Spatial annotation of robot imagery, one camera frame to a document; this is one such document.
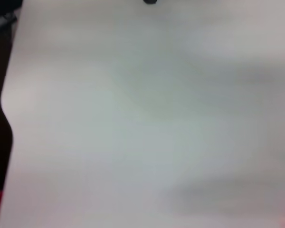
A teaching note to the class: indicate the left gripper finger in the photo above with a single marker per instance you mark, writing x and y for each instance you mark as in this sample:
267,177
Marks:
150,1

